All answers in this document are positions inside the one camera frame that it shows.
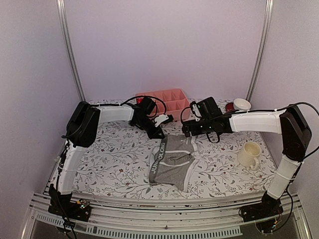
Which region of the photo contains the pink divided organizer box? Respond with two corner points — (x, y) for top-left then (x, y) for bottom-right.
(135, 89), (190, 121)

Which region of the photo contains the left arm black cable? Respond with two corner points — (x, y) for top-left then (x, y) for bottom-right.
(56, 96), (167, 239)

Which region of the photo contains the white small bowl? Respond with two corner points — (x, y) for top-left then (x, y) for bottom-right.
(233, 98), (251, 111)

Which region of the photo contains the floral table cloth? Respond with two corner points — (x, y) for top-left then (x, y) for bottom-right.
(47, 98), (285, 200)

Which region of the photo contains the aluminium frame post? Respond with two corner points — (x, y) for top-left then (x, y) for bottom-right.
(56, 0), (86, 101)
(246, 0), (274, 102)

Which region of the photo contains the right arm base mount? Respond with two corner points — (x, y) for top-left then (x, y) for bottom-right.
(239, 191), (284, 222)

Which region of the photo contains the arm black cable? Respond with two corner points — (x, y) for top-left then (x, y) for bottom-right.
(56, 96), (167, 239)
(179, 101), (319, 162)

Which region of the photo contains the red patterned saucer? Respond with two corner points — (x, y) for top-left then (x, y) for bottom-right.
(225, 102), (235, 112)

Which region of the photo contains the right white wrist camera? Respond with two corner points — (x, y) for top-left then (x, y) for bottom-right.
(190, 101), (201, 121)

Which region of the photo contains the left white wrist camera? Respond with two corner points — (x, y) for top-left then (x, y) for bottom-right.
(153, 114), (174, 127)

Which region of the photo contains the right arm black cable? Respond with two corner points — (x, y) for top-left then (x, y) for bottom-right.
(179, 101), (319, 162)

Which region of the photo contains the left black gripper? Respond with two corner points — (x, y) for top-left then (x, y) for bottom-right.
(136, 117), (166, 139)

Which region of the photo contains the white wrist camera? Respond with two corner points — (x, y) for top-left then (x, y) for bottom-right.
(190, 101), (201, 121)
(153, 114), (174, 127)

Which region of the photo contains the grey boxer briefs lettered band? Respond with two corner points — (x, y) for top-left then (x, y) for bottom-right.
(149, 134), (200, 192)

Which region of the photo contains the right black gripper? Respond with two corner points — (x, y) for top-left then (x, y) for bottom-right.
(183, 118), (214, 137)

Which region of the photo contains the left aluminium frame post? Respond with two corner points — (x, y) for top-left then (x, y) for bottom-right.
(56, 0), (86, 101)

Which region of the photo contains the cream ceramic mug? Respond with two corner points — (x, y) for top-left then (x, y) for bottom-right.
(237, 141), (261, 171)

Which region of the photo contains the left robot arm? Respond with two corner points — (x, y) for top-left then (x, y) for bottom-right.
(49, 96), (173, 216)

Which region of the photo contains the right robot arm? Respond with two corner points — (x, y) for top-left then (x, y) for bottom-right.
(181, 97), (312, 217)

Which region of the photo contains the right aluminium frame post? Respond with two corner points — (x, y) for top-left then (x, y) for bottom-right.
(246, 0), (274, 102)

